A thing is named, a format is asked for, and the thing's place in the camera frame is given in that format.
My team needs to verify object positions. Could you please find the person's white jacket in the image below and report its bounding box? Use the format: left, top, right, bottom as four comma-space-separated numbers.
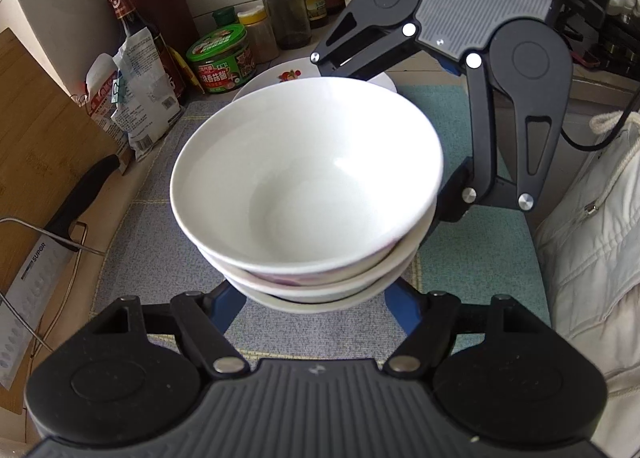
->
530, 110, 640, 394

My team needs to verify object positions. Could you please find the yellow-capped spice jar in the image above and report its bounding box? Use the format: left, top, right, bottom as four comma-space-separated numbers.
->
237, 5, 279, 63

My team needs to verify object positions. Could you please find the red and white packet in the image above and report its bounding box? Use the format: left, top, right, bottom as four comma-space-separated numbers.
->
82, 54, 132, 139

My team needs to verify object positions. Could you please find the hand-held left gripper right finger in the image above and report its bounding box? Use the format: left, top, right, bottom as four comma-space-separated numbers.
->
382, 280, 546, 380

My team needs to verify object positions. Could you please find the dark soy sauce bottle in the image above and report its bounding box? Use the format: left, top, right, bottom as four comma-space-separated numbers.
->
104, 0, 187, 106

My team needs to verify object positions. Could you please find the bamboo cutting board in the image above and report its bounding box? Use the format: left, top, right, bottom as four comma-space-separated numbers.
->
0, 28, 135, 419

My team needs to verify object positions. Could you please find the yellow packet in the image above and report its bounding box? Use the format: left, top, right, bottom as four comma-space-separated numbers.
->
167, 45, 188, 101

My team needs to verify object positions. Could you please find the dark red knife block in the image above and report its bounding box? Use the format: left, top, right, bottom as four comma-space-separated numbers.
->
122, 0, 201, 46

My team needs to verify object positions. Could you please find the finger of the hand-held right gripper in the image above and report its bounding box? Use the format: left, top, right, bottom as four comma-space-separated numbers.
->
309, 5, 422, 84
435, 52, 563, 223

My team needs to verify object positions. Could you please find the red-capped pepper bottle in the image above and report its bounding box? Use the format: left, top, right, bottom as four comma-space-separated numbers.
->
264, 0, 312, 51

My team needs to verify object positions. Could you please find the white seasoning packet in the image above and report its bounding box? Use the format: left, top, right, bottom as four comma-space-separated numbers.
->
111, 28, 183, 161

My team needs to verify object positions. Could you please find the metal wire rack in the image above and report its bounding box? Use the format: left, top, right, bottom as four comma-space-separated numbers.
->
0, 217, 105, 354

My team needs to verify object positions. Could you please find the green-lidded sauce jar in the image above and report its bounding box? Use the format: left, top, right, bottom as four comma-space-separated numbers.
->
186, 24, 258, 95

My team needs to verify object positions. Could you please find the black-handled kitchen knife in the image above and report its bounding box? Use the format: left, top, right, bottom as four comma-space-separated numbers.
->
0, 154, 122, 391

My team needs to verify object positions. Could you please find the white pink-flower bowl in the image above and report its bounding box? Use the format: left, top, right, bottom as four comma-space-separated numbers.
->
197, 198, 437, 289
224, 243, 422, 315
170, 78, 445, 275

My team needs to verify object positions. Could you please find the grey plaid cloth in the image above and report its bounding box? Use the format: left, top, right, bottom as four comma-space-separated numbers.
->
90, 98, 421, 354

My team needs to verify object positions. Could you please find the black cable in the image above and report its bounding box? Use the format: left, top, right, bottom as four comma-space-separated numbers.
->
560, 108, 640, 151

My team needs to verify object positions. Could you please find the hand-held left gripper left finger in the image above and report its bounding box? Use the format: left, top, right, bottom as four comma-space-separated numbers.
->
93, 280, 251, 380

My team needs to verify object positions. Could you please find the small green-capped jar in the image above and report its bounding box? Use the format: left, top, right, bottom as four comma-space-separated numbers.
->
212, 6, 239, 29

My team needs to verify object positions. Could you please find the stained white fruit-print plate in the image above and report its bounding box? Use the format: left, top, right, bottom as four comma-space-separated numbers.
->
231, 62, 398, 101

